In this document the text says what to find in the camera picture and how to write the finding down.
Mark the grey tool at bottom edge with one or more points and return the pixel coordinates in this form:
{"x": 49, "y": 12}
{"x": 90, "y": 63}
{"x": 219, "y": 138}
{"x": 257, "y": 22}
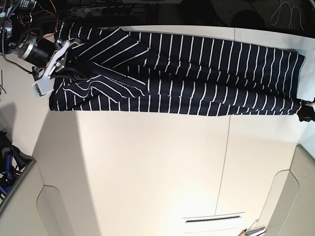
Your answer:
{"x": 253, "y": 232}

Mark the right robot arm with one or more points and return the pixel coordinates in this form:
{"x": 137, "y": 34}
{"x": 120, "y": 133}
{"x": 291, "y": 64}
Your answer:
{"x": 40, "y": 36}

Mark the black cable ties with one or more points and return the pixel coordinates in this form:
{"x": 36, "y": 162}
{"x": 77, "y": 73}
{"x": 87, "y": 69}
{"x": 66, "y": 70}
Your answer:
{"x": 1, "y": 83}

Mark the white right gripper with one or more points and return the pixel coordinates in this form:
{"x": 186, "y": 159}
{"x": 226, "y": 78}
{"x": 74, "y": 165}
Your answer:
{"x": 69, "y": 69}

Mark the navy white striped T-shirt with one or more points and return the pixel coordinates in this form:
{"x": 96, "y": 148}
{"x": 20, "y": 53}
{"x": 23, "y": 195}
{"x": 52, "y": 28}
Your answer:
{"x": 136, "y": 71}

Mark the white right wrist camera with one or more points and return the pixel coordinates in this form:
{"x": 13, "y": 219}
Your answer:
{"x": 42, "y": 87}

